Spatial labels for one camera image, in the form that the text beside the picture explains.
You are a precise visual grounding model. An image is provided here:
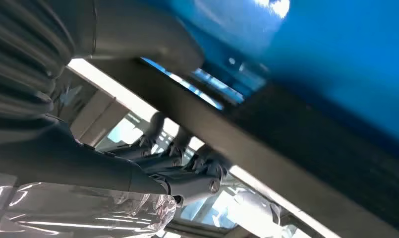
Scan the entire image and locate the blue metal shelf rack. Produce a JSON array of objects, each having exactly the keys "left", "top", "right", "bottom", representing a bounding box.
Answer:
[{"left": 141, "top": 0, "right": 399, "bottom": 155}]

